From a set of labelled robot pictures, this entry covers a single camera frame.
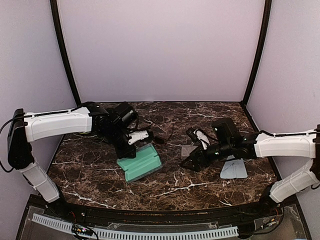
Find white slotted cable duct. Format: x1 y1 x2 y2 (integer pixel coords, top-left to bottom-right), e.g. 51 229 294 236
31 213 239 240

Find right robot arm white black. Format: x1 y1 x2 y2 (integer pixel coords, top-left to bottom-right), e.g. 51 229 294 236
180 117 320 217

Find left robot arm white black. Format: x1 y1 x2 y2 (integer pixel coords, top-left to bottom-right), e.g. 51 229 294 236
3 101 138 218

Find brown sunglasses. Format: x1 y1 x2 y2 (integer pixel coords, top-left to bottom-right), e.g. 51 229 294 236
143 119 174 145

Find right black frame post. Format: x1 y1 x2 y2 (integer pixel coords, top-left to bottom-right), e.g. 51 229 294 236
240 0 273 108

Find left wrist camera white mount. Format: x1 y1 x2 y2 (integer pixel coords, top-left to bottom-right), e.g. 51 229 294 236
128 130 154 146

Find light blue cloth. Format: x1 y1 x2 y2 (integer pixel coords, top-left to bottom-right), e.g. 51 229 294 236
220 159 248 180

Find beige glasses case teal lining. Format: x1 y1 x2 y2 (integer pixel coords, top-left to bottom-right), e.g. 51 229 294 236
180 145 197 160

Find left black frame post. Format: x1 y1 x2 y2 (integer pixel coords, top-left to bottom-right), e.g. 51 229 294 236
49 0 82 106

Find blue-grey glasses case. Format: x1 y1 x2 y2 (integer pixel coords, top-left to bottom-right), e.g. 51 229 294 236
117 143 163 183

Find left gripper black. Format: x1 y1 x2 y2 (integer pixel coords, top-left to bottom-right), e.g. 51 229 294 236
101 124 137 160

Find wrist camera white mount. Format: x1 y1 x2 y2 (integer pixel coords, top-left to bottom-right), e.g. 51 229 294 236
186 127 210 150
128 130 154 146

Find black frame post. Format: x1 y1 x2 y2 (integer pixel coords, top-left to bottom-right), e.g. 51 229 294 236
240 0 273 108
49 0 82 106

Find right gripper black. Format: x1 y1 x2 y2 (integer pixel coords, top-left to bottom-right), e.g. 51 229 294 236
180 139 234 172

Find black front rail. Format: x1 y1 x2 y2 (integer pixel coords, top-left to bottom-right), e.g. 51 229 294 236
42 202 283 225

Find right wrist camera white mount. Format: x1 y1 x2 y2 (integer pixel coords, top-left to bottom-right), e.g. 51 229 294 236
186 127 210 150

